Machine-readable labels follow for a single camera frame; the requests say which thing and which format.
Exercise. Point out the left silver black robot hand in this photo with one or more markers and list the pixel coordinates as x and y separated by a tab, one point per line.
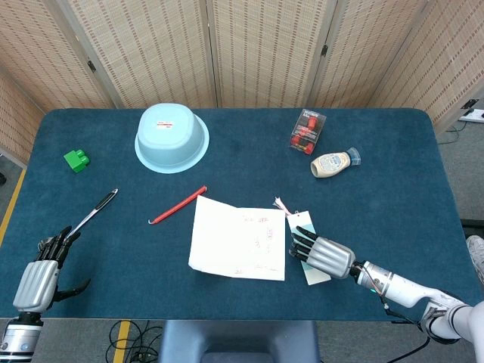
36	283

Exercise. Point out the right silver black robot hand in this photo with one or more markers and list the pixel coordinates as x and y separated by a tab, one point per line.
331	257

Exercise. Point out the light green tagged card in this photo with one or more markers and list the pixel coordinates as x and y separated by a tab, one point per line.
300	219

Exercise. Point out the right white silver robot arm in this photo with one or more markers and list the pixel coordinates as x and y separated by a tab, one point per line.
408	291

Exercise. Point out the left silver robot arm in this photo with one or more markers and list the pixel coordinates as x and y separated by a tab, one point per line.
20	336

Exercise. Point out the dark blue table cloth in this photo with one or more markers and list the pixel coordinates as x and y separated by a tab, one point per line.
359	211

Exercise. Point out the beige squeeze bottle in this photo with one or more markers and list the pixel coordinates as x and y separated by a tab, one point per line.
331	164

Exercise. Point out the black and silver pen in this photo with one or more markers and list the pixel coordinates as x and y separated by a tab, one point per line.
102	204

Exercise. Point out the dark blue robot torso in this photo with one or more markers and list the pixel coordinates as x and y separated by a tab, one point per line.
238	340

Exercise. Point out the clear box of red parts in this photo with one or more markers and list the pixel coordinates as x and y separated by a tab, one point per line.
308	132

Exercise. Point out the green toy building block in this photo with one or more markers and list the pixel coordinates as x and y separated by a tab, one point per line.
75	162

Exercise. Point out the white sneaker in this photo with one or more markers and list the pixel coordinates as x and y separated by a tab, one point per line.
476	257

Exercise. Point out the light blue plastic basin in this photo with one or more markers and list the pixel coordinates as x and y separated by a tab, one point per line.
170	147

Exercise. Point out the white power strip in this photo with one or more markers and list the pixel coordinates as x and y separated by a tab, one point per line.
474	115

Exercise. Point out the black metal screen hinge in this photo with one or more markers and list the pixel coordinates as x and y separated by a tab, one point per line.
91	65
324	51

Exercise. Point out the woven folding screen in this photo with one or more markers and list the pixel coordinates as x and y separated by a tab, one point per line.
151	49

